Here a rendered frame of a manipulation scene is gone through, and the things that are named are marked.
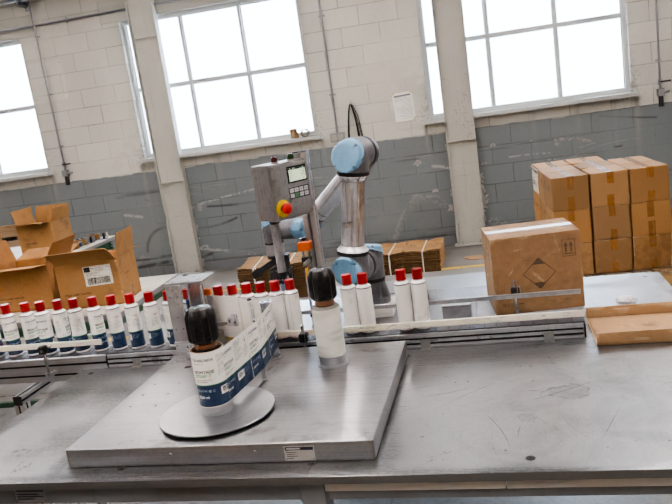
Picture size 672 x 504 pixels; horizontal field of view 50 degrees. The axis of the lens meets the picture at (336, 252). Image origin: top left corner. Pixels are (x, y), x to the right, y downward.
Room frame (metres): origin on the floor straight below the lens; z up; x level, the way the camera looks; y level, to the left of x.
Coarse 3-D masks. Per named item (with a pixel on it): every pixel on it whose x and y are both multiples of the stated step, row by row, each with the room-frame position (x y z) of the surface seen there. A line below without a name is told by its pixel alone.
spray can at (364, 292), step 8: (360, 272) 2.33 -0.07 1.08; (360, 280) 2.31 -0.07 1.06; (360, 288) 2.30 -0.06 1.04; (368, 288) 2.30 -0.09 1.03; (360, 296) 2.30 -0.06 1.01; (368, 296) 2.30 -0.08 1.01; (360, 304) 2.30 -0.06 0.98; (368, 304) 2.30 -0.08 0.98; (360, 312) 2.31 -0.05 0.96; (368, 312) 2.30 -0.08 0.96; (360, 320) 2.32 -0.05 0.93; (368, 320) 2.30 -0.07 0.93
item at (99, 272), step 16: (128, 240) 3.88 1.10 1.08; (48, 256) 3.62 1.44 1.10; (64, 256) 3.64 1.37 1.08; (80, 256) 3.65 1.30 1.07; (96, 256) 3.66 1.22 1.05; (112, 256) 3.67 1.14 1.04; (128, 256) 3.87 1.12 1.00; (64, 272) 3.72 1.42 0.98; (80, 272) 3.71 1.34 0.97; (96, 272) 3.70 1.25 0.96; (112, 272) 3.70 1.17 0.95; (128, 272) 3.83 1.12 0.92; (64, 288) 3.72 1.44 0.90; (80, 288) 3.72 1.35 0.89; (96, 288) 3.71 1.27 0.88; (112, 288) 3.70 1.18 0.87; (128, 288) 3.78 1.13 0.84; (64, 304) 3.72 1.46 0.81; (80, 304) 3.72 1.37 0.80
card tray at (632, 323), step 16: (640, 304) 2.24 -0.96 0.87; (656, 304) 2.23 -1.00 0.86; (592, 320) 2.25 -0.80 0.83; (608, 320) 2.23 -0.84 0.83; (624, 320) 2.20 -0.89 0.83; (640, 320) 2.18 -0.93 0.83; (656, 320) 2.16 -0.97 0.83; (608, 336) 2.02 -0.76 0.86; (624, 336) 2.01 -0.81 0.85; (640, 336) 2.00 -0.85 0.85; (656, 336) 1.99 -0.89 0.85
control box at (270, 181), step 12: (252, 168) 2.44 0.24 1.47; (264, 168) 2.39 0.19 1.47; (276, 168) 2.39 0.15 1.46; (264, 180) 2.40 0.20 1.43; (276, 180) 2.39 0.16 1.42; (264, 192) 2.40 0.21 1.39; (276, 192) 2.38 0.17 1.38; (288, 192) 2.41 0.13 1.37; (264, 204) 2.41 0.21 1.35; (276, 204) 2.38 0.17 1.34; (300, 204) 2.44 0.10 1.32; (312, 204) 2.48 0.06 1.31; (264, 216) 2.42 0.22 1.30; (276, 216) 2.38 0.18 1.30; (288, 216) 2.40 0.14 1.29
